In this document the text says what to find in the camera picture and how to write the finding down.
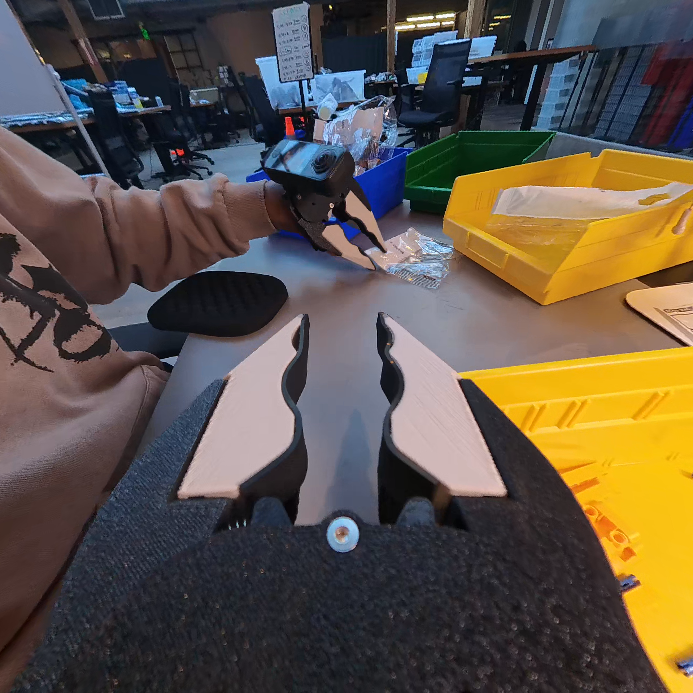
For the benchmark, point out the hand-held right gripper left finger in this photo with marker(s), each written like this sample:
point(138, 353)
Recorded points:
point(243, 433)

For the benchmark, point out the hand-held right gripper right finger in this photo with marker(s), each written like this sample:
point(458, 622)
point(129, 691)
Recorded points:
point(438, 433)

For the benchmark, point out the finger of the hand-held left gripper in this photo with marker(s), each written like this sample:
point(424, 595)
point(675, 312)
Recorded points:
point(364, 214)
point(346, 246)

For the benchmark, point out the blue plastic bin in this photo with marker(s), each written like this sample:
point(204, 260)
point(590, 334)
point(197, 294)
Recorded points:
point(384, 184)

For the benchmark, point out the clear bag of grey parts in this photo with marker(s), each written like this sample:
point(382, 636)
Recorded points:
point(357, 130)

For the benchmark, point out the yellow plastic bin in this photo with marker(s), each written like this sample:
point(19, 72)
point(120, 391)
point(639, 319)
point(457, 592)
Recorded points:
point(622, 390)
point(541, 270)

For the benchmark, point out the pile of yellow blue parts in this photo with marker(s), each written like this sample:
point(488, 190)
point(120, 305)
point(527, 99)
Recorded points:
point(628, 583)

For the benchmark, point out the person's left forearm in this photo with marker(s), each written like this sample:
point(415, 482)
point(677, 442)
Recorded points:
point(189, 227)

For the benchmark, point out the grey desk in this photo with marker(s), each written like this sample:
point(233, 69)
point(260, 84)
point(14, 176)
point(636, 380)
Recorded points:
point(335, 292)

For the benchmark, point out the person's left hand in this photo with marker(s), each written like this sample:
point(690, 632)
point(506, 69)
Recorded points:
point(279, 208)

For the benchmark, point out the orange traffic cone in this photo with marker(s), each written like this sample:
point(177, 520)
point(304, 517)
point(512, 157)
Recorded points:
point(289, 129)

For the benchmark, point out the green plastic bin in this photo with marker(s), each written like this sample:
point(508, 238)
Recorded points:
point(433, 178)

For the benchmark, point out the whiteboard sign on stand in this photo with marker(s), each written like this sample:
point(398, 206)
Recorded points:
point(292, 43)

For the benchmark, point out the black chair armrest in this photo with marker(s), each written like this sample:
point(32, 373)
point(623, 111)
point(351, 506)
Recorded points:
point(216, 303)

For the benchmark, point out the black office chair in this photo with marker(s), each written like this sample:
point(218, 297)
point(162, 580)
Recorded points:
point(113, 141)
point(444, 76)

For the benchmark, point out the large clear plastic bag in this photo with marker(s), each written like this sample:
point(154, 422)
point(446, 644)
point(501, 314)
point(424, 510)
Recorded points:
point(568, 203)

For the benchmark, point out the wooden table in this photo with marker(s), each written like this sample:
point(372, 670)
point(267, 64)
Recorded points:
point(530, 54)

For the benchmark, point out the white sticker sheet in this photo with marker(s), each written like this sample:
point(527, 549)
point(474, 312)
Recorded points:
point(660, 308)

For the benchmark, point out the white panel on stand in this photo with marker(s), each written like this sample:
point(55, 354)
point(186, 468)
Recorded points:
point(27, 65)

